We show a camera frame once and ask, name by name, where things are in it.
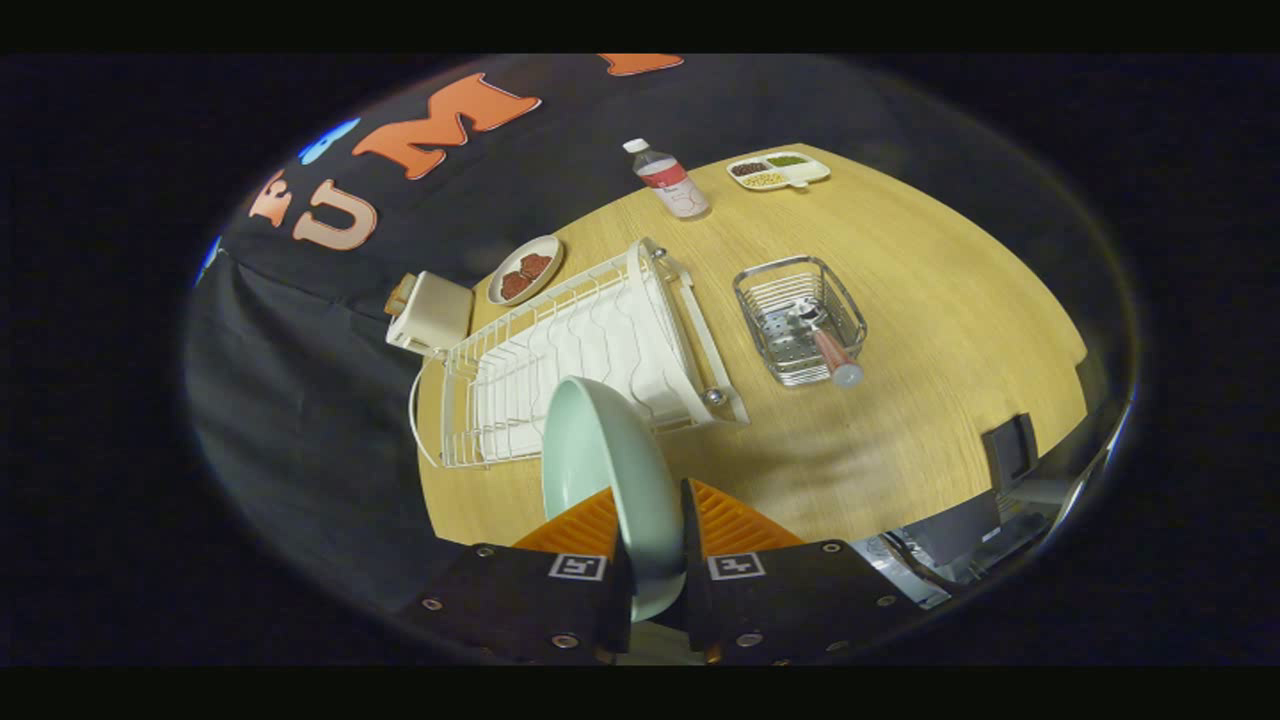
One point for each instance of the toast slice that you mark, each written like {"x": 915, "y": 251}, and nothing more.
{"x": 400, "y": 295}

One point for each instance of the white divided snack tray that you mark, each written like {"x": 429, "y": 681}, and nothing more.
{"x": 808, "y": 172}

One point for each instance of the grey metal rail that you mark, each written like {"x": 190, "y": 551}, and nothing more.
{"x": 970, "y": 560}

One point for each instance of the light green plate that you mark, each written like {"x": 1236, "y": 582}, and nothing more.
{"x": 620, "y": 480}

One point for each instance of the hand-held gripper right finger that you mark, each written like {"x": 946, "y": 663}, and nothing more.
{"x": 690, "y": 520}

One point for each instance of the brown meat patty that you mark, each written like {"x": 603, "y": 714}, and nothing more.
{"x": 537, "y": 266}
{"x": 515, "y": 285}

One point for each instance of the beige plate with meat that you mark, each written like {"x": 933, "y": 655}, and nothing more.
{"x": 505, "y": 260}

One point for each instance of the black table corner pad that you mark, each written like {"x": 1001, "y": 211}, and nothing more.
{"x": 1010, "y": 450}

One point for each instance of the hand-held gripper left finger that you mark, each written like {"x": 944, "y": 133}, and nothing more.
{"x": 520, "y": 610}

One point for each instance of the white toaster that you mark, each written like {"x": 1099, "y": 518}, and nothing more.
{"x": 440, "y": 315}

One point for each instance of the clear bottle with red label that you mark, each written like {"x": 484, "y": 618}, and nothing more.
{"x": 672, "y": 180}

